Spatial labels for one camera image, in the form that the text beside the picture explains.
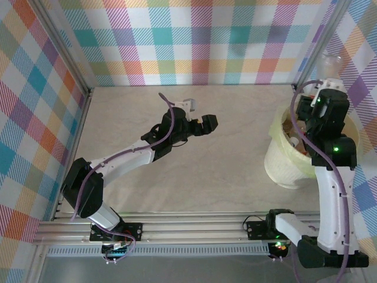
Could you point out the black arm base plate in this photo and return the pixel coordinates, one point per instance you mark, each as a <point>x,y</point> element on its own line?
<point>132,231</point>
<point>254,230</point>

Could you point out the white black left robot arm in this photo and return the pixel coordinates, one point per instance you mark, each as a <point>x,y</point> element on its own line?
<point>123,159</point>

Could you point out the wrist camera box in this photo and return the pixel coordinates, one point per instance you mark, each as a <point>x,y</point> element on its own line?
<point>331,84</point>
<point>190,104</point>

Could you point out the clear plastic bottle brown cap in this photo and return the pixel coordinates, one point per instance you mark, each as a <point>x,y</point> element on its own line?
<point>287,126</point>

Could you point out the small controller board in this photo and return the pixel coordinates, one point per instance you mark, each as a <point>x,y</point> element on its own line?
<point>279,246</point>
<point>116,253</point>

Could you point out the clear plastic bottle without label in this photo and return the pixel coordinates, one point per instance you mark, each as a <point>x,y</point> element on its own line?
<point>331,63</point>

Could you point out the aluminium side rail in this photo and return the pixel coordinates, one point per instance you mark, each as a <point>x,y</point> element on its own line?
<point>72,156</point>

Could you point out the cream plastic bin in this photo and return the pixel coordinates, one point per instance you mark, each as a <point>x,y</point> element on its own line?
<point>279,168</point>

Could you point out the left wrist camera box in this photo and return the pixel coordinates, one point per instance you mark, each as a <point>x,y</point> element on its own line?
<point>190,104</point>

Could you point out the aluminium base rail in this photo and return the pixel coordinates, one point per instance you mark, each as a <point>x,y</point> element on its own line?
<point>191,228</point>

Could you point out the aluminium frame post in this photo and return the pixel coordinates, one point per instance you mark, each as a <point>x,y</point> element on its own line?
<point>319,44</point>
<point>63,47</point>

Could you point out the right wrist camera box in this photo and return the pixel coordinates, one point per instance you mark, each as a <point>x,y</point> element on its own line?
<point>331,84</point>

